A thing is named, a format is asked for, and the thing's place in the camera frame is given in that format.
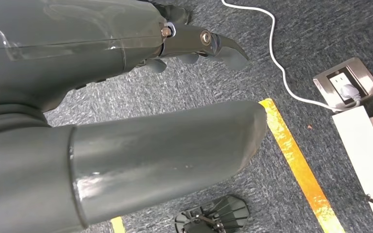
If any black ribbed foot plate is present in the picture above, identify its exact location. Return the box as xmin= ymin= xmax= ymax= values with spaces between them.
xmin=173 ymin=194 xmax=251 ymax=233

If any yellow floor tape square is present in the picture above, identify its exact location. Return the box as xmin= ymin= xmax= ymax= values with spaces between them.
xmin=110 ymin=98 xmax=347 ymax=233

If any steel floor socket box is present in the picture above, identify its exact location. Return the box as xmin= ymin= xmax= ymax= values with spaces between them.
xmin=313 ymin=57 xmax=373 ymax=113

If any white power cable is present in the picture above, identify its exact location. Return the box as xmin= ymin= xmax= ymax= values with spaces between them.
xmin=221 ymin=0 xmax=363 ymax=112

